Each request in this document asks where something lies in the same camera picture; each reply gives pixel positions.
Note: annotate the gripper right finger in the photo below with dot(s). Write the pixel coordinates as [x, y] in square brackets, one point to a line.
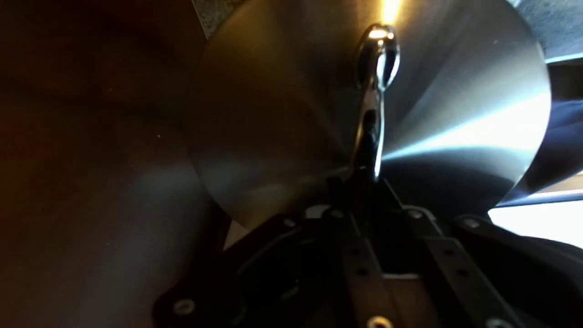
[460, 269]

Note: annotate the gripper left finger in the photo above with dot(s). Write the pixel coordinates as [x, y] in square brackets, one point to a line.
[273, 273]

